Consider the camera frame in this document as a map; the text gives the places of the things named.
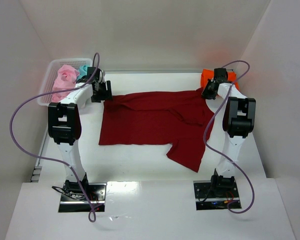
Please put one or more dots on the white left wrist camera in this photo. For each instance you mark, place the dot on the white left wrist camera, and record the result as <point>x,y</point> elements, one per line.
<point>102,76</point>

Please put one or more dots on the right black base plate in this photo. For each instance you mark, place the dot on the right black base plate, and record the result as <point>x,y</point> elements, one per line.
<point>216,198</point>

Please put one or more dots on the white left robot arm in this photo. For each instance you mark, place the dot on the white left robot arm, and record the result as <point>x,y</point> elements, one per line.
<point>64,127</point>

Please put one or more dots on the orange folded t shirt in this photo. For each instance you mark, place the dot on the orange folded t shirt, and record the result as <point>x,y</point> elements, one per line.
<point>208,74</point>

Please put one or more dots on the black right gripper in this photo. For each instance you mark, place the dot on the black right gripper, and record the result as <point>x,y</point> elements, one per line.
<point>209,90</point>

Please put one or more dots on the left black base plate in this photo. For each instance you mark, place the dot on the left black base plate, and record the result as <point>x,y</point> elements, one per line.
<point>75,202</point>

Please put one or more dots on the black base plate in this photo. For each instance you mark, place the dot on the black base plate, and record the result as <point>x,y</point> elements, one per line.
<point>216,198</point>
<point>75,202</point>

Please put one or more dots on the white plastic laundry basket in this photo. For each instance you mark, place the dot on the white plastic laundry basket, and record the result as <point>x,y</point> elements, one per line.
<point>52,71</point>

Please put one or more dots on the pink t shirt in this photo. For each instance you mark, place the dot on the pink t shirt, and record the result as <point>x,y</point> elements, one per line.
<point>66,79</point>

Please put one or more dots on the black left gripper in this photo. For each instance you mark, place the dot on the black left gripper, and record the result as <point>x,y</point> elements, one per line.
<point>103,92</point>

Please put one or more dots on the dark red t shirt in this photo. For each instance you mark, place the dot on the dark red t shirt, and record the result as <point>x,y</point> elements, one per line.
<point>159,118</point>

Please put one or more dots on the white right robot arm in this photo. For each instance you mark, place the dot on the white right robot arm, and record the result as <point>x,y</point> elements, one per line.
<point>238,122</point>

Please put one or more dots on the teal t shirt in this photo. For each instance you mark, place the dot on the teal t shirt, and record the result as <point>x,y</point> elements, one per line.
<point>82,72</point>

